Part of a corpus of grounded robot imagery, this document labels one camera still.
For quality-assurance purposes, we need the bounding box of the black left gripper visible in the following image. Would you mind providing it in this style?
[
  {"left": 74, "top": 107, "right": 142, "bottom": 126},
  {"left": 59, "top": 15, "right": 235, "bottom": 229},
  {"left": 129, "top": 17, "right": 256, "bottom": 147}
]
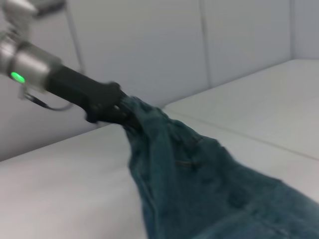
[{"left": 46, "top": 64, "right": 142, "bottom": 130}]

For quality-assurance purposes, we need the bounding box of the blue denim shorts basketball print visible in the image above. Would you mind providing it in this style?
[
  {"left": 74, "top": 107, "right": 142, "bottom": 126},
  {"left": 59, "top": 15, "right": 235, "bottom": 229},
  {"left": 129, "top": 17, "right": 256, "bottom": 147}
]
[{"left": 122, "top": 96, "right": 319, "bottom": 239}]

